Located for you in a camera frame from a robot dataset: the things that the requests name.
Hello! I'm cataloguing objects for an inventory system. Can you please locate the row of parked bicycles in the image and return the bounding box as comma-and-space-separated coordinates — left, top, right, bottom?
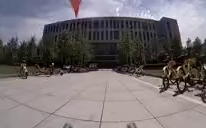
33, 63, 99, 77
113, 64, 147, 78

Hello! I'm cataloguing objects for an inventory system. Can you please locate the dark curved building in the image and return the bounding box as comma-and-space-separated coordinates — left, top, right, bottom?
41, 16, 183, 69

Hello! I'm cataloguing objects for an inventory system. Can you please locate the row of trees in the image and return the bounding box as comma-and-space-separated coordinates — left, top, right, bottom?
0, 31, 96, 69
116, 31, 205, 69

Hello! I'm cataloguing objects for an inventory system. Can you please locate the pale stone slab plaza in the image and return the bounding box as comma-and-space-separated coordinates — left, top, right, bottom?
0, 69, 206, 128

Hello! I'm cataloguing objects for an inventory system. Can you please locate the person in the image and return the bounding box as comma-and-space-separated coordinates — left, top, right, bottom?
18, 61, 29, 80
48, 62, 56, 76

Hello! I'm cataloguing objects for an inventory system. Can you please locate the red triangular pennant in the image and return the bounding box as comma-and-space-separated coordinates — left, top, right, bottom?
69, 0, 83, 18

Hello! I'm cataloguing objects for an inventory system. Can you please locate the robot's own part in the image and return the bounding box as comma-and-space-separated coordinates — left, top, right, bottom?
125, 122, 138, 128
62, 122, 75, 128

